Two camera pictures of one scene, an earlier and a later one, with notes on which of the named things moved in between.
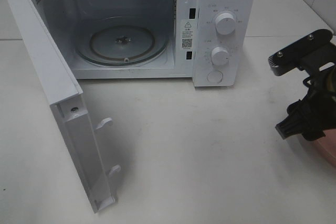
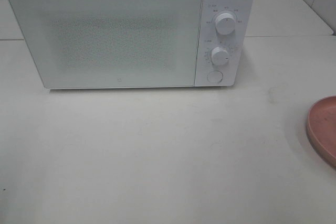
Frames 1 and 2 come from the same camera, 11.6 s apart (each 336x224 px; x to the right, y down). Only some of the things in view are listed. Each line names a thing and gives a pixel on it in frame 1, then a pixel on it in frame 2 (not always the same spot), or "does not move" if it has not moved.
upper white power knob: [225, 23] does not move
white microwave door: [62, 88] → [110, 36]
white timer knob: [220, 56] does not move
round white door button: [214, 76] does not move
